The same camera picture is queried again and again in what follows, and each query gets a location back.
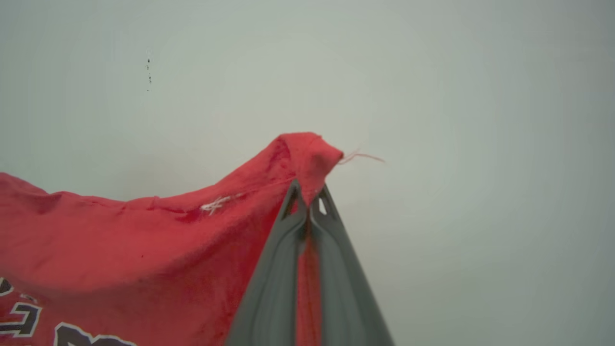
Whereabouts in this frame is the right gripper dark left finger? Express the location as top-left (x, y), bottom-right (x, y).
top-left (225, 179), bottom-right (309, 346)

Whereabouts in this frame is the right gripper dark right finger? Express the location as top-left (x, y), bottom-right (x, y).
top-left (309, 184), bottom-right (395, 346)

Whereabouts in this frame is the red white sports shirt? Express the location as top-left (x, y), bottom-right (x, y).
top-left (0, 132), bottom-right (386, 346)

